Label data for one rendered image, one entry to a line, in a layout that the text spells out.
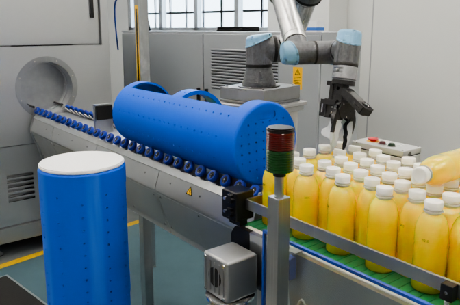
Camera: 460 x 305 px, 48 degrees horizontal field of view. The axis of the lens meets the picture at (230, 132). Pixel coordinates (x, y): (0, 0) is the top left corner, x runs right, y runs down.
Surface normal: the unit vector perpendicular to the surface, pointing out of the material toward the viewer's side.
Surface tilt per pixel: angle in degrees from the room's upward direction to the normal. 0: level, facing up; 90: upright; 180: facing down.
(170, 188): 70
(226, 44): 90
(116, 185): 90
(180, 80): 90
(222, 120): 55
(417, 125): 90
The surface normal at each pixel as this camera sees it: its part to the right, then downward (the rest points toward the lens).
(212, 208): -0.74, -0.22
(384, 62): -0.69, 0.15
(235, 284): 0.62, 0.15
